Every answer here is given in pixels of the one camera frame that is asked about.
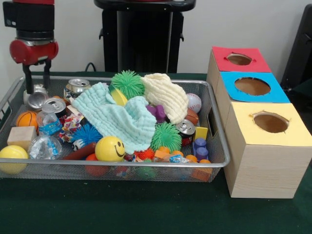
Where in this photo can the green spiky ball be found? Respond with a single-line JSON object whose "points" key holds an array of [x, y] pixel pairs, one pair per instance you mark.
{"points": [[128, 83], [166, 136]]}

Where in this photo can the mint green cloth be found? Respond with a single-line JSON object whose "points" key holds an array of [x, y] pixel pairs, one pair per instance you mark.
{"points": [[117, 119]]}

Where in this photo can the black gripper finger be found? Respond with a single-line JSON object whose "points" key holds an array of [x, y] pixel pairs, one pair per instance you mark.
{"points": [[47, 73], [28, 79]]}

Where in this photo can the crushed silver drink can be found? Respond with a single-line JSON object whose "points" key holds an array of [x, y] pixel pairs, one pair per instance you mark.
{"points": [[36, 100]]}

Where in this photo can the shallow clear mesh bin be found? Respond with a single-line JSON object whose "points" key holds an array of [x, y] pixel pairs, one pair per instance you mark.
{"points": [[122, 170]]}

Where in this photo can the dark green table cloth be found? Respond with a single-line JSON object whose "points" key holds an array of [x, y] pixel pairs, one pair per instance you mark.
{"points": [[146, 209]]}

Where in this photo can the yellow tennis ball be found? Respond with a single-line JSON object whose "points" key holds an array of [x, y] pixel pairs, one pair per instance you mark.
{"points": [[13, 156]]}

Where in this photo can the wooden three-hole box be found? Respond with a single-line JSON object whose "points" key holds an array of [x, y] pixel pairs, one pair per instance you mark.
{"points": [[263, 170]]}

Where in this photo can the silver can with pull tab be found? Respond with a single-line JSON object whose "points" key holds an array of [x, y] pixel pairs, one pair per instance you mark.
{"points": [[55, 105]]}

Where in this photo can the cream waffle cloth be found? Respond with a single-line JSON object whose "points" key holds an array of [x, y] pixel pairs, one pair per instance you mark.
{"points": [[168, 97]]}

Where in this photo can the white baseball toy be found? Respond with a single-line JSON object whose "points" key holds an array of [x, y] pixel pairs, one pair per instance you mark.
{"points": [[194, 103]]}

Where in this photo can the smooth yellow ball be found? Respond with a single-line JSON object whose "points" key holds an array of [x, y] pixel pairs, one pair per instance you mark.
{"points": [[110, 148]]}

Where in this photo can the brown football toy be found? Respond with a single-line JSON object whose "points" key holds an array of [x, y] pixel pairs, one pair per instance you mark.
{"points": [[192, 117]]}

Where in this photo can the blue spiky ball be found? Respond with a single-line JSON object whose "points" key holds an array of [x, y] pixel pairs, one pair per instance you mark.
{"points": [[86, 134]]}

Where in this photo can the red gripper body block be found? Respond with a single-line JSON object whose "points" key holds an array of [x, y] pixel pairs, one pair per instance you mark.
{"points": [[34, 52]]}

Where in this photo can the orange basketball toy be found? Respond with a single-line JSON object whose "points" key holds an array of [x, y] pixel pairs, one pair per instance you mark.
{"points": [[26, 119]]}

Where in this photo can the black upright stand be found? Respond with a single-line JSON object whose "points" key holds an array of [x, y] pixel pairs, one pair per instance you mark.
{"points": [[299, 48]]}

